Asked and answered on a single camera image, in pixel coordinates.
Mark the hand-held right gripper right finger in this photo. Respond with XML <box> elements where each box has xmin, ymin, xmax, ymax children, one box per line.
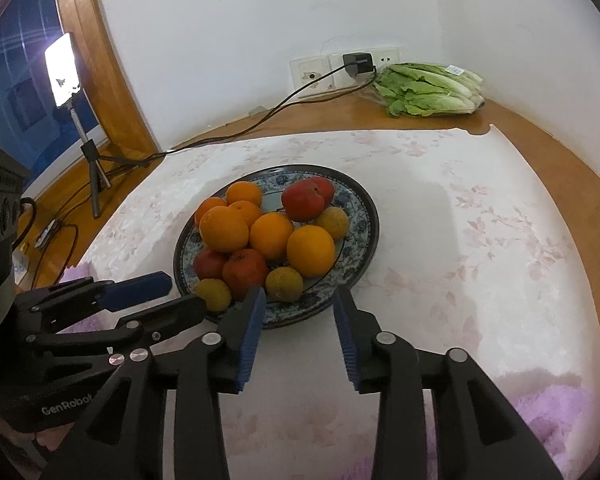
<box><xmin>332</xmin><ymin>287</ymin><xmax>563</xmax><ymax>480</ymax></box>

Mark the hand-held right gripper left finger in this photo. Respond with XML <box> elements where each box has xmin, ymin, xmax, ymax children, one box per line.
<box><xmin>40</xmin><ymin>286</ymin><xmax>267</xmax><ymax>480</ymax></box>

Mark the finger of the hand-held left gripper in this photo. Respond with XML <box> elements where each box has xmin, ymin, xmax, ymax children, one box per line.
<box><xmin>27</xmin><ymin>294</ymin><xmax>208</xmax><ymax>361</ymax></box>
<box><xmin>15</xmin><ymin>271</ymin><xmax>173</xmax><ymax>333</ymax></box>

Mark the red apple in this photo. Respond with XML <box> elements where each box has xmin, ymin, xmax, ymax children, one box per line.
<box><xmin>193</xmin><ymin>248</ymin><xmax>230</xmax><ymax>282</ymax></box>
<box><xmin>307</xmin><ymin>176</ymin><xmax>336</xmax><ymax>206</ymax></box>
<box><xmin>281</xmin><ymin>182</ymin><xmax>327</xmax><ymax>222</ymax></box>
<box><xmin>222</xmin><ymin>248</ymin><xmax>270</xmax><ymax>301</ymax></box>

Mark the large orange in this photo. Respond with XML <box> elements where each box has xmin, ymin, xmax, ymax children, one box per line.
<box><xmin>286</xmin><ymin>225</ymin><xmax>337</xmax><ymax>278</ymax></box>

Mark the blue patterned ceramic plate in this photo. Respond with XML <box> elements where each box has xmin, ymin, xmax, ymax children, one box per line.
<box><xmin>172</xmin><ymin>164</ymin><xmax>381</xmax><ymax>330</ymax></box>

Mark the person's left hand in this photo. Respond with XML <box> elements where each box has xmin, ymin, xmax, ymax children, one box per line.
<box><xmin>32</xmin><ymin>425</ymin><xmax>73</xmax><ymax>461</ymax></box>

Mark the small white device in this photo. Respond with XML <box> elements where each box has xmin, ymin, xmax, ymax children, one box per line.
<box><xmin>36</xmin><ymin>219</ymin><xmax>61</xmax><ymax>248</ymax></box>

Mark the grey tripod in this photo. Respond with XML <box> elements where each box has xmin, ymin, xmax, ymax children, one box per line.
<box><xmin>67</xmin><ymin>105</ymin><xmax>153</xmax><ymax>218</ymax></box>

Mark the white floral tablecloth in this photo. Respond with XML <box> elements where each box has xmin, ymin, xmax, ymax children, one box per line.
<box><xmin>62</xmin><ymin>130</ymin><xmax>600</xmax><ymax>480</ymax></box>

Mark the purple fuzzy blanket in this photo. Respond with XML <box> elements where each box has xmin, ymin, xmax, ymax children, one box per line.
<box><xmin>60</xmin><ymin>262</ymin><xmax>598</xmax><ymax>480</ymax></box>

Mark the bright light panel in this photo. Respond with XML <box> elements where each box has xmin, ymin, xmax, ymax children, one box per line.
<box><xmin>45</xmin><ymin>32</ymin><xmax>81</xmax><ymax>110</ymax></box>

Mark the bagged romaine lettuce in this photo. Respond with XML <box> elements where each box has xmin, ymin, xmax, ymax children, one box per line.
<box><xmin>372</xmin><ymin>62</ymin><xmax>486</xmax><ymax>118</ymax></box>

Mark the black power adapter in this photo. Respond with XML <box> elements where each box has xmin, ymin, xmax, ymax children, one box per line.
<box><xmin>342</xmin><ymin>52</ymin><xmax>376</xmax><ymax>77</ymax></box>

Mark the thin black cable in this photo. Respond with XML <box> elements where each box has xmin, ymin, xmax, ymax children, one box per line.
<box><xmin>10</xmin><ymin>197</ymin><xmax>81</xmax><ymax>286</ymax></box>

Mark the black power cable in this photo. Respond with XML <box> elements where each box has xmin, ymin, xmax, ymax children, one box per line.
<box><xmin>147</xmin><ymin>65</ymin><xmax>381</xmax><ymax>166</ymax></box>

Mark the wooden window frame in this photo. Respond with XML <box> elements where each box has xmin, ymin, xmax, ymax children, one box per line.
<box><xmin>55</xmin><ymin>0</ymin><xmax>168</xmax><ymax>153</ymax></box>

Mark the white wall socket plate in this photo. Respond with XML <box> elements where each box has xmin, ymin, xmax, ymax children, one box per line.
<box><xmin>290</xmin><ymin>57</ymin><xmax>332</xmax><ymax>97</ymax></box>

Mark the white wall outlet plate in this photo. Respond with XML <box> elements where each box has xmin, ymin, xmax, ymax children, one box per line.
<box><xmin>330</xmin><ymin>49</ymin><xmax>401</xmax><ymax>86</ymax></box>

